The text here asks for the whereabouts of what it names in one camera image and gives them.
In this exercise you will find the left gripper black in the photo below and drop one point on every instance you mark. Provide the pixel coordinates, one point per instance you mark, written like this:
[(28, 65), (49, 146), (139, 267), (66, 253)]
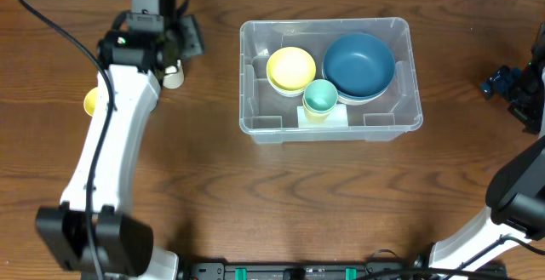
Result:
[(190, 36)]

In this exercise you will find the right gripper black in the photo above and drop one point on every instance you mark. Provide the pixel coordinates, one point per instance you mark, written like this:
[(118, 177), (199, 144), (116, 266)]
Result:
[(515, 86)]

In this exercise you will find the cream plastic cup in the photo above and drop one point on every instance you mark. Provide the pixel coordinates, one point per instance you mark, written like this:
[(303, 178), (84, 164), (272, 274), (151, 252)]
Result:
[(173, 76)]

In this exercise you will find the yellow small bowl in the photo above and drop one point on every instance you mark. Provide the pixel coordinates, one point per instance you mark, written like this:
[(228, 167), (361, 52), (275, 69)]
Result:
[(291, 61)]

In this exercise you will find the white small bowl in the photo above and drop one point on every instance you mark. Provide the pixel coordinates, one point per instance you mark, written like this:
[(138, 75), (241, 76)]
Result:
[(289, 93)]

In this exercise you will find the dark blue bowl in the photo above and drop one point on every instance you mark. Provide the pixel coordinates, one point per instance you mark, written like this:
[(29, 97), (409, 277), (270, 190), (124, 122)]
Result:
[(358, 53), (360, 87)]

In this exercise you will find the green plastic cup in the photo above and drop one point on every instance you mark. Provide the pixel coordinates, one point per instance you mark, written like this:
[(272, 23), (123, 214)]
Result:
[(320, 96)]

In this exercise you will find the yellow cup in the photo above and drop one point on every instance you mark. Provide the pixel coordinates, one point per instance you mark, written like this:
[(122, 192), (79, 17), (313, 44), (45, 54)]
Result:
[(315, 116), (89, 101)]

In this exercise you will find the light grey small bowl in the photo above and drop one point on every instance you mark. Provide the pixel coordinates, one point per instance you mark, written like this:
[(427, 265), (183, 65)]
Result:
[(289, 86)]

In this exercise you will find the beige large bowl top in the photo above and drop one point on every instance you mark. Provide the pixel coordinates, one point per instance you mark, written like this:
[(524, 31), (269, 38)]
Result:
[(353, 100)]

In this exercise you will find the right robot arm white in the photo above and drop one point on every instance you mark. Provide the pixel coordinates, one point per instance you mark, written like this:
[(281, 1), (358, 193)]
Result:
[(514, 201)]

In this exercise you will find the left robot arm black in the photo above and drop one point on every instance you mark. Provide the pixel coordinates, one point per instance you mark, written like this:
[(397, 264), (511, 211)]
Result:
[(91, 231)]

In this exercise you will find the clear plastic storage bin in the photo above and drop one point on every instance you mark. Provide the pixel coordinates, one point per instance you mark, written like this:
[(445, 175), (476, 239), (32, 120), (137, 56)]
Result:
[(270, 118)]

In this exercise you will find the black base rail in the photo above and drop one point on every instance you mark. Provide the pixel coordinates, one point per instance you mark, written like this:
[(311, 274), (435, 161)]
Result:
[(222, 270)]

